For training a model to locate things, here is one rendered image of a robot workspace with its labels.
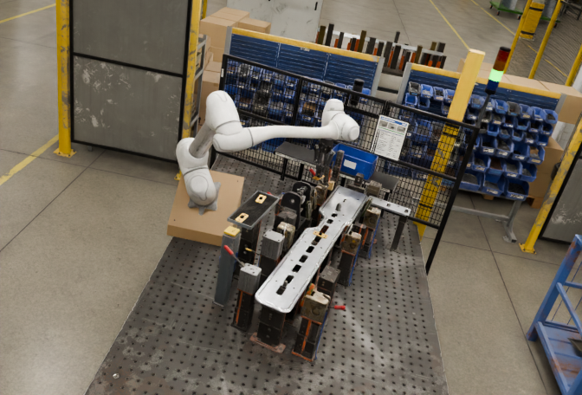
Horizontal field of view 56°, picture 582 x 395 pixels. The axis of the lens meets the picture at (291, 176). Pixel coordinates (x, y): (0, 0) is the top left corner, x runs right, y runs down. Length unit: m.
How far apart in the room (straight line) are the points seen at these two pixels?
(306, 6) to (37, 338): 7.28
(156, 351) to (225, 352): 0.32
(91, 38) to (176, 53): 0.79
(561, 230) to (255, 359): 3.88
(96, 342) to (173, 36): 2.68
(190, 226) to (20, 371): 1.26
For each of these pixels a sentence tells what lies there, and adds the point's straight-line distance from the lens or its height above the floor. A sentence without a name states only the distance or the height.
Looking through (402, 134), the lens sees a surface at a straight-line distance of 3.85.
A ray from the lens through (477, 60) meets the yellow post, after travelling 3.70.
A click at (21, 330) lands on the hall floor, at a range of 3.91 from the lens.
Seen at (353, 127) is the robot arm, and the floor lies 1.71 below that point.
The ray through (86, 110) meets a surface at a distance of 5.64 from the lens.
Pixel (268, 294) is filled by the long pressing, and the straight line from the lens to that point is 2.63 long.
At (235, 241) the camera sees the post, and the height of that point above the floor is 1.12.
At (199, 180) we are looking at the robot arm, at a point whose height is 1.15.
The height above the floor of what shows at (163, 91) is 0.86.
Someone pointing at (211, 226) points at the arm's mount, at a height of 0.81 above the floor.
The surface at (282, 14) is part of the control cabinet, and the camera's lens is 9.75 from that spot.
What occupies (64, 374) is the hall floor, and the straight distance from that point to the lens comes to 3.62.
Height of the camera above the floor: 2.66
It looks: 27 degrees down
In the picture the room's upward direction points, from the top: 11 degrees clockwise
